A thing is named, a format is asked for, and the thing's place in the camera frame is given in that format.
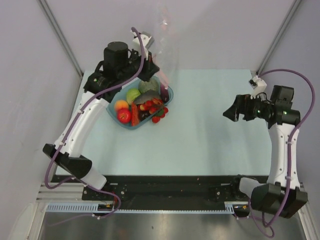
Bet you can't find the aluminium rail front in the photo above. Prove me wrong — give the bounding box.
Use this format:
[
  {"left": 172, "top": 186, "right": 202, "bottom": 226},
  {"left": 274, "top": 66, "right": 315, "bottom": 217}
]
[{"left": 36, "top": 182, "right": 309, "bottom": 203}]

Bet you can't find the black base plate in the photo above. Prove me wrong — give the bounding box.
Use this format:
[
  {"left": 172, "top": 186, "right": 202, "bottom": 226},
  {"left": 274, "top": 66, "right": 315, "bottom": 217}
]
[{"left": 49, "top": 174, "right": 267, "bottom": 211}]

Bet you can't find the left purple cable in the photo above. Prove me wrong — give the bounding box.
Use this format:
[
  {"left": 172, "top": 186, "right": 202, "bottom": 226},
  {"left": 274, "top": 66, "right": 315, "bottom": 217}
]
[{"left": 44, "top": 27, "right": 146, "bottom": 227}]

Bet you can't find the light blue cable duct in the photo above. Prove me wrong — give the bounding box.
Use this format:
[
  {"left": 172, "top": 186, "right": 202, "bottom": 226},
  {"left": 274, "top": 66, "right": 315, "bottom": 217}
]
[{"left": 45, "top": 201, "right": 249, "bottom": 215}]

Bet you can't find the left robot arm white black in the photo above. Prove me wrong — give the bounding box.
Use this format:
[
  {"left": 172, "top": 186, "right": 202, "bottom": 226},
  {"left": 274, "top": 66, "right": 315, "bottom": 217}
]
[{"left": 43, "top": 38, "right": 159, "bottom": 200}]

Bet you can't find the right aluminium frame post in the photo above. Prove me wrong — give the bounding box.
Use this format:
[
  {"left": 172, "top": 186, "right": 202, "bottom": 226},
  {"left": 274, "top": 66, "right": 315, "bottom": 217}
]
[{"left": 250, "top": 0, "right": 303, "bottom": 76}]

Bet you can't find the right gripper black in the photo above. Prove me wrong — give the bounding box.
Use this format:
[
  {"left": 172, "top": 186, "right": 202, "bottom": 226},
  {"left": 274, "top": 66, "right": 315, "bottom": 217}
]
[{"left": 223, "top": 92, "right": 274, "bottom": 122}]

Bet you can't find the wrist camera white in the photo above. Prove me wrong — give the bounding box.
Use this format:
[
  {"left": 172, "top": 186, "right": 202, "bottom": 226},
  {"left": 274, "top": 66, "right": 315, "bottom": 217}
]
[
  {"left": 248, "top": 75, "right": 267, "bottom": 99},
  {"left": 130, "top": 30, "right": 154, "bottom": 56}
]

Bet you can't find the green striped melon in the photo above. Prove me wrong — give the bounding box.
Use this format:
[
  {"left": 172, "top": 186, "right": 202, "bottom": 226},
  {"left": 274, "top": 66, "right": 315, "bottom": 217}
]
[{"left": 138, "top": 76, "right": 160, "bottom": 94}]

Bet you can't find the left aluminium frame post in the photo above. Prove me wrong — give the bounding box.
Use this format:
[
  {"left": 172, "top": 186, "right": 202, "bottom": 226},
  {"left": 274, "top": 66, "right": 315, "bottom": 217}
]
[{"left": 36, "top": 0, "right": 84, "bottom": 78}]

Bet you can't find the purple eggplant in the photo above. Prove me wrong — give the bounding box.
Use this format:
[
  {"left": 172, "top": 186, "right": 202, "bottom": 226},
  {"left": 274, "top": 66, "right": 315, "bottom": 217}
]
[{"left": 160, "top": 84, "right": 170, "bottom": 103}]

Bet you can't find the aluminium frame post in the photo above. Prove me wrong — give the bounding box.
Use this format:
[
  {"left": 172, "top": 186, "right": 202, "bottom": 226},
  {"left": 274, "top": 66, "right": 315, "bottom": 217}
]
[
  {"left": 250, "top": 0, "right": 303, "bottom": 76},
  {"left": 36, "top": 0, "right": 84, "bottom": 78}
]

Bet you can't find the grey fish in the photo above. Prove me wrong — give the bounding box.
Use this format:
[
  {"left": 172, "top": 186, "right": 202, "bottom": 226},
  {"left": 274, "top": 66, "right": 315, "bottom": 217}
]
[{"left": 133, "top": 90, "right": 161, "bottom": 105}]

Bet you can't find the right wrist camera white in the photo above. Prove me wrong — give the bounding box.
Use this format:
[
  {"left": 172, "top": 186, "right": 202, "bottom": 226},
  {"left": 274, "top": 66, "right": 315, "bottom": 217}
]
[{"left": 248, "top": 75, "right": 267, "bottom": 99}]

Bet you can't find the orange peach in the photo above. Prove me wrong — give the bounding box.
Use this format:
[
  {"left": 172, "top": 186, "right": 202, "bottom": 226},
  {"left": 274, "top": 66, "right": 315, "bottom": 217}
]
[{"left": 114, "top": 99, "right": 130, "bottom": 112}]

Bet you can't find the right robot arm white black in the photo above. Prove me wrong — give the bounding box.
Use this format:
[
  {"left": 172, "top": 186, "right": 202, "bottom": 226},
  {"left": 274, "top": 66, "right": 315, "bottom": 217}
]
[{"left": 222, "top": 85, "right": 308, "bottom": 219}]

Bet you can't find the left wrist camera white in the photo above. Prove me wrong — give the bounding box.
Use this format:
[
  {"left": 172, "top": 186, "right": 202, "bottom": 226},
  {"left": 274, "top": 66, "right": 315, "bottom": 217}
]
[{"left": 130, "top": 30, "right": 154, "bottom": 56}]

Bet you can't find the teal plastic tray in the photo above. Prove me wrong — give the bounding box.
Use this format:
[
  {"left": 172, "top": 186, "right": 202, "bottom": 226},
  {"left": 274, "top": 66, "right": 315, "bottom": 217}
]
[{"left": 106, "top": 78, "right": 174, "bottom": 130}]

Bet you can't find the red apple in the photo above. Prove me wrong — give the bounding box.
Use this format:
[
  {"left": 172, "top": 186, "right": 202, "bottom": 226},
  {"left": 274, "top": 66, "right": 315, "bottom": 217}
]
[{"left": 117, "top": 108, "right": 132, "bottom": 124}]

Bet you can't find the clear zip top bag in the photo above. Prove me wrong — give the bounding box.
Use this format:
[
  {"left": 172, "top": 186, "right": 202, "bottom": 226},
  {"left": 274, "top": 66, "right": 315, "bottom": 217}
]
[{"left": 151, "top": 1, "right": 179, "bottom": 90}]

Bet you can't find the red cherry tomato bunch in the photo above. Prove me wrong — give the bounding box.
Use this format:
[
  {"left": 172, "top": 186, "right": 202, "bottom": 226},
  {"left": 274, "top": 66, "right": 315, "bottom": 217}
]
[{"left": 137, "top": 98, "right": 169, "bottom": 124}]

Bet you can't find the green cabbage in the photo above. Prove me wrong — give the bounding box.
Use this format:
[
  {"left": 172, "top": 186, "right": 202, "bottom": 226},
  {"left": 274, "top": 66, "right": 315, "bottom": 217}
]
[{"left": 126, "top": 88, "right": 141, "bottom": 105}]

